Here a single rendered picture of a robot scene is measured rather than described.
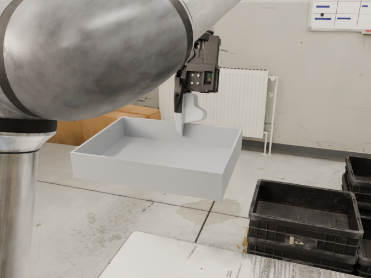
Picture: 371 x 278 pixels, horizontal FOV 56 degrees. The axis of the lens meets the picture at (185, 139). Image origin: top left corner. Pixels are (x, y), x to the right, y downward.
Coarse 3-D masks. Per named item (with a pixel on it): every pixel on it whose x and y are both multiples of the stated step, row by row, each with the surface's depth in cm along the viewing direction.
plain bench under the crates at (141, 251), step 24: (144, 240) 101; (168, 240) 101; (120, 264) 92; (144, 264) 92; (168, 264) 92; (192, 264) 92; (216, 264) 92; (240, 264) 92; (264, 264) 92; (288, 264) 92
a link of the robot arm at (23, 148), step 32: (0, 0) 29; (0, 32) 28; (0, 64) 28; (0, 96) 30; (0, 128) 31; (32, 128) 33; (0, 160) 33; (32, 160) 36; (0, 192) 34; (32, 192) 37; (0, 224) 34; (32, 224) 38; (0, 256) 35
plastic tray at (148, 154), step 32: (128, 128) 79; (160, 128) 76; (192, 128) 74; (224, 128) 72; (96, 160) 60; (128, 160) 58; (160, 160) 68; (192, 160) 68; (224, 160) 68; (192, 192) 56; (224, 192) 57
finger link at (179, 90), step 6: (180, 78) 70; (180, 84) 70; (174, 90) 70; (180, 90) 70; (174, 96) 70; (180, 96) 70; (174, 102) 71; (180, 102) 71; (174, 108) 71; (180, 108) 71
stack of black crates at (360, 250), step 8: (360, 216) 149; (368, 224) 149; (368, 232) 150; (360, 240) 151; (368, 240) 151; (360, 248) 130; (368, 248) 146; (360, 256) 126; (368, 256) 141; (360, 264) 127; (368, 264) 124; (352, 272) 134; (360, 272) 127; (368, 272) 127
